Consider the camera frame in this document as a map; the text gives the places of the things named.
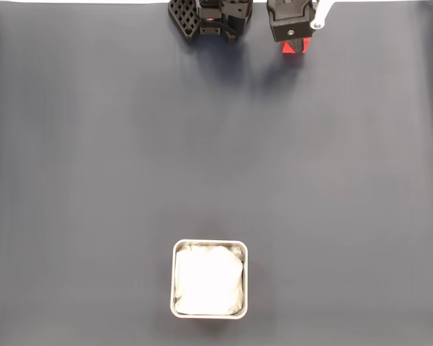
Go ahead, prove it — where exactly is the square metal box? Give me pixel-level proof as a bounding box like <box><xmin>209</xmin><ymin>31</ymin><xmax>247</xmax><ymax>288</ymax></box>
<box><xmin>171</xmin><ymin>239</ymin><xmax>249</xmax><ymax>320</ymax></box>

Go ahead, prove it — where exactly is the red cube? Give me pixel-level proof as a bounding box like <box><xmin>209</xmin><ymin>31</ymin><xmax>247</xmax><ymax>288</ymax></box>
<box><xmin>281</xmin><ymin>38</ymin><xmax>310</xmax><ymax>56</ymax></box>

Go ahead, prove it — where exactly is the dark grey table mat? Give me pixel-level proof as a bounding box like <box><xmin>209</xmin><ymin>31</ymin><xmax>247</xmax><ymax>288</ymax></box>
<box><xmin>0</xmin><ymin>1</ymin><xmax>433</xmax><ymax>346</ymax></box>

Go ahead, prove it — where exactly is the white crumpled cloth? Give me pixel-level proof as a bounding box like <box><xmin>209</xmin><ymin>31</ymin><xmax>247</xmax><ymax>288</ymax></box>
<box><xmin>174</xmin><ymin>244</ymin><xmax>246</xmax><ymax>316</ymax></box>

